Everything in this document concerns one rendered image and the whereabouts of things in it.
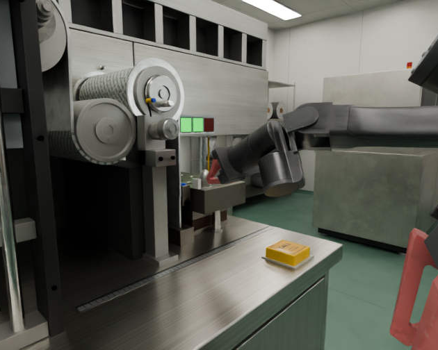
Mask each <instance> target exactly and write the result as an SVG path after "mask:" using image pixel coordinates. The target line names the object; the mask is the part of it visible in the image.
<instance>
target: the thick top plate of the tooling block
mask: <svg viewBox="0 0 438 350"><path fill-rule="evenodd" d="M193 178H200V175H199V174H191V173H186V172H181V183H185V184H187V185H190V204H189V205H186V206H181V208H183V209H186V210H190V211H193V212H197V213H201V214H204V215H206V214H209V213H213V212H215V211H219V210H222V209H226V208H230V207H232V206H237V205H239V204H242V203H245V182H244V181H239V182H235V183H230V184H211V185H212V187H211V188H207V189H202V188H201V189H195V188H193Z"/></svg>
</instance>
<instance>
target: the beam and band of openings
mask: <svg viewBox="0 0 438 350"><path fill-rule="evenodd" d="M56 2H57V3H58V5H59V6H60V8H61V9H62V11H63V13H64V15H65V17H66V20H67V23H68V26H69V28H72V29H75V30H79V31H85V32H89V33H94V34H98V35H104V36H107V37H111V38H117V39H121V40H126V41H130V42H136V43H139V44H145V45H149V46H153V47H158V48H162V49H168V50H171V51H177V52H181V53H187V54H190V55H194V56H200V57H203V58H209V59H213V60H219V61H223V62H226V63H231V64H235V65H241V66H245V67H251V68H255V69H260V70H264V71H266V41H267V39H268V24H267V23H264V22H261V21H259V20H258V19H255V18H252V17H249V16H247V15H244V14H243V13H240V12H237V11H235V10H232V9H231V8H228V7H225V6H223V5H220V4H219V3H216V2H213V1H211V0H56Z"/></svg>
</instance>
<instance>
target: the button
mask: <svg viewBox="0 0 438 350"><path fill-rule="evenodd" d="M309 252H310V247H308V246H305V245H302V244H298V243H294V242H290V241H288V240H280V241H279V242H276V243H274V244H272V245H270V246H269V247H266V257H267V258H271V259H273V260H277V261H280V262H282V263H286V264H288V265H292V266H296V265H297V264H298V263H300V262H302V261H303V260H304V259H306V258H308V257H309Z"/></svg>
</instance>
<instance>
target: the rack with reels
mask: <svg viewBox="0 0 438 350"><path fill-rule="evenodd" d="M293 86H294V89H293V111H294V110H295V87H296V84H295V82H294V85H292V84H288V83H281V82H277V81H270V80H268V121H270V120H275V121H284V119H283V116H282V115H283V114H285V113H286V107H285V105H284V103H283V102H269V89H270V88H285V87H293ZM242 140H243V139H242V138H241V139H240V138H239V137H233V146H235V145H236V144H238V143H239V142H240V141H242ZM216 147H218V136H217V137H210V138H209V162H210V163H212V162H213V155H212V153H211V152H212V151H213V150H214V149H215V148H216ZM189 160H190V173H191V174H192V160H194V161H199V158H192V145H191V137H190V159H189ZM206 162H208V138H207V137H206ZM263 193H264V189H263V183H262V180H261V174H260V173H258V174H256V175H254V174H253V175H252V176H251V184H249V185H246V186H245V198H248V197H253V196H256V195H259V194H263Z"/></svg>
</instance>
